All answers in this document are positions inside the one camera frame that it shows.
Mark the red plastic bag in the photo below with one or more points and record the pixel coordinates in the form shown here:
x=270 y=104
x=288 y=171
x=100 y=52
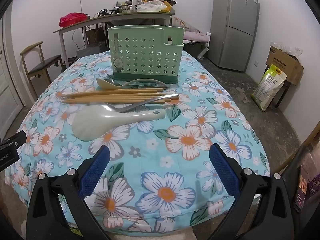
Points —
x=72 y=19

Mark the rolled floral quilt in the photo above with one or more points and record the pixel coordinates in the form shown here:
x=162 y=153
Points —
x=182 y=23

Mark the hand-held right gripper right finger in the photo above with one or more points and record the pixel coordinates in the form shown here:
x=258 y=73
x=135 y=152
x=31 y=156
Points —
x=222 y=170

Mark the wooden chair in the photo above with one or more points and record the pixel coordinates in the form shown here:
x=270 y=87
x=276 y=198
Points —
x=42 y=66

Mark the pink folding bed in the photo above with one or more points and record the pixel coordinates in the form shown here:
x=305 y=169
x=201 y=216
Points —
x=197 y=38

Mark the pale green plastic spoon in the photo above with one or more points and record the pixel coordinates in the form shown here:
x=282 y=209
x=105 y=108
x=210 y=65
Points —
x=145 y=80

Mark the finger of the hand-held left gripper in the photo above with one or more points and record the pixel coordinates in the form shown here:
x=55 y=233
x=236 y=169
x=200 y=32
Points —
x=17 y=138

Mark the green plastic utensil holder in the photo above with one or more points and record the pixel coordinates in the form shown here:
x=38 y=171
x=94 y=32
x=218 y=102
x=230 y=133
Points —
x=130 y=55

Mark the pile of wooden chopsticks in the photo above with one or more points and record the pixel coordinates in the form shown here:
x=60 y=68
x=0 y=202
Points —
x=100 y=96

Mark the cardboard box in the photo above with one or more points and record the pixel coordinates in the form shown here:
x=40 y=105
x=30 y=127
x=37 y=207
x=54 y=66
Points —
x=282 y=62

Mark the floral blue blanket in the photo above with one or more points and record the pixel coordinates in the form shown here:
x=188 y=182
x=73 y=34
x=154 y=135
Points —
x=150 y=135

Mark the yellow green rice bag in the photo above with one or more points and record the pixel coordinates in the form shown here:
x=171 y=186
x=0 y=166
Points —
x=268 y=87

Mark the brown paper bag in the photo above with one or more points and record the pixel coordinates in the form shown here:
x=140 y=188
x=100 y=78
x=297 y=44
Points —
x=95 y=36

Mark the grey long table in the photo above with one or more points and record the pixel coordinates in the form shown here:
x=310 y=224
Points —
x=112 y=18

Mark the white panel door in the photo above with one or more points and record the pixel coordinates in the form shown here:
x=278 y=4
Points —
x=6 y=80

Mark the beige plastic spoon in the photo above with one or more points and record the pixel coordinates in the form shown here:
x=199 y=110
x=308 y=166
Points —
x=102 y=83

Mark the silver refrigerator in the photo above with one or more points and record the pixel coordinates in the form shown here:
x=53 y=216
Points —
x=232 y=25

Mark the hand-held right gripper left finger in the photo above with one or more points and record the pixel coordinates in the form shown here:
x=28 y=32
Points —
x=93 y=170

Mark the white plastic rice paddle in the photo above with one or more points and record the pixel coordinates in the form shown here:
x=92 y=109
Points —
x=87 y=125

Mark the white plastic bag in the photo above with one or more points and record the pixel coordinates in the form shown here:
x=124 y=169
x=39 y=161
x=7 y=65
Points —
x=151 y=6

